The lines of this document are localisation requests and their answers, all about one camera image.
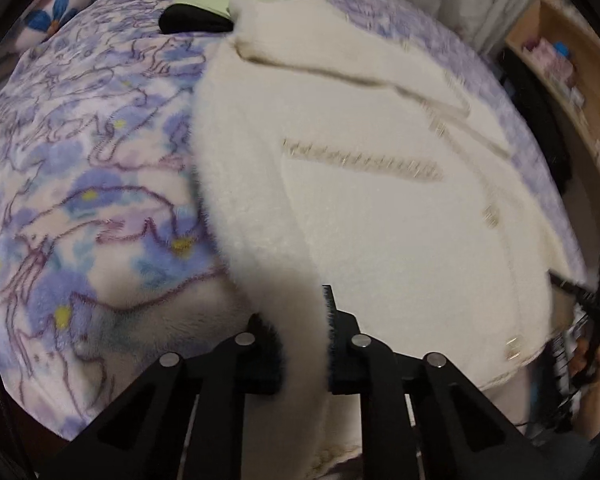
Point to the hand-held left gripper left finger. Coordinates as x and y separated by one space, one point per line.
267 345

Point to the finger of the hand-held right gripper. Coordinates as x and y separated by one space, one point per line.
572 287

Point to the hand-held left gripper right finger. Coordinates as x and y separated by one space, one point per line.
331 325

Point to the white fuzzy cardigan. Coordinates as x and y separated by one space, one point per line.
380 235

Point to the person's right forearm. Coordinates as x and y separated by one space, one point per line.
597 410

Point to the person's right hand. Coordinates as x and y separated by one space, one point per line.
597 367

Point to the zebra striped cloth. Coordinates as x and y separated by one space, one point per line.
560 360

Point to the wooden desk shelf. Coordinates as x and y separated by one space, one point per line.
595 60

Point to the stack of pink boxes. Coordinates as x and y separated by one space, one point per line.
550 62

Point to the small blue box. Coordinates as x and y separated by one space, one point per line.
561 50

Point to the purple cat-print blanket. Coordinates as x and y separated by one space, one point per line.
80 160

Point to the beige patterned curtain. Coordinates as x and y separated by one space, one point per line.
480 0

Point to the black garment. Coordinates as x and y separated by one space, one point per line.
195 19

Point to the rolled blue floral quilt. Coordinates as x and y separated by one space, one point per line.
55 10

